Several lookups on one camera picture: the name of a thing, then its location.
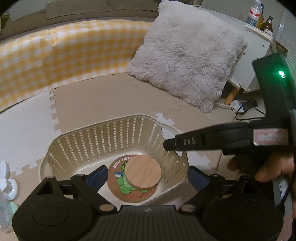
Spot white power strip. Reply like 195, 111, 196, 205
214, 100, 244, 114

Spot round wooden coaster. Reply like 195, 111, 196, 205
124, 155, 162, 190

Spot person's right hand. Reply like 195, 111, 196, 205
227, 152, 295, 182

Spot brown sofa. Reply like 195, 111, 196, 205
1, 1, 160, 41

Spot black power adapter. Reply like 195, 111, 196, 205
235, 99, 266, 121

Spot white ring holder device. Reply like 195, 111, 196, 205
0, 178, 19, 201

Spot white round device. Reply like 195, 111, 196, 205
0, 161, 10, 179

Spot cork frog print coaster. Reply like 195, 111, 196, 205
107, 155, 157, 203

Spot white side table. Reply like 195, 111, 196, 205
209, 10, 277, 105

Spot clear water bottle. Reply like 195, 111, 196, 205
246, 0, 262, 27

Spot yellow liquid bottle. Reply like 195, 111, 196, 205
256, 4, 264, 29

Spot brown glass bottle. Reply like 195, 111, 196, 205
261, 16, 273, 36

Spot white fluffy pillow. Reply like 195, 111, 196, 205
126, 1, 247, 113

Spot yellow gingham padded bumper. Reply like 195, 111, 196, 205
1, 20, 151, 110

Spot mint green round lid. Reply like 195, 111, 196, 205
8, 202, 19, 215

